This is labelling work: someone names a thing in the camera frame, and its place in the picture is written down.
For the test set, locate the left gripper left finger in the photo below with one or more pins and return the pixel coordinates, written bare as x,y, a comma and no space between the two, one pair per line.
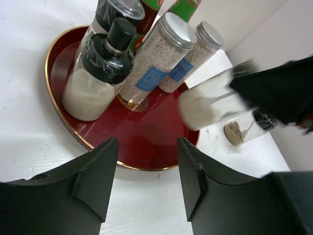
71,199

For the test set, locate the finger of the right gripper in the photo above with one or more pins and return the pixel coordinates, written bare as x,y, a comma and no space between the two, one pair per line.
284,92

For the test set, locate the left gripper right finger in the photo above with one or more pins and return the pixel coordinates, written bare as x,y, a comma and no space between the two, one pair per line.
221,201

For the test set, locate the brown spice grinder black cap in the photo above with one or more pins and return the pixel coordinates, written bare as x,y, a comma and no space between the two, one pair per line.
249,126

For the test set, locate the beige spice grinder black cap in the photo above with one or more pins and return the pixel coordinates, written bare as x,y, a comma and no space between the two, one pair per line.
212,100

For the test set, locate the silver lid white beads jar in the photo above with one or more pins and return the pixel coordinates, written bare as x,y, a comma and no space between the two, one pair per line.
169,41

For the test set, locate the ketchup bottle yellow cap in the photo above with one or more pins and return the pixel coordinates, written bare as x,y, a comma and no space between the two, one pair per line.
151,8
184,8

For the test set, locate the white salt grinder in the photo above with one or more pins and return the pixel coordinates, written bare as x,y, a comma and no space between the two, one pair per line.
106,12
99,71

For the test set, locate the red round tray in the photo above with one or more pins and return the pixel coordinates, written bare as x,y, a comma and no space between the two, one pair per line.
147,135

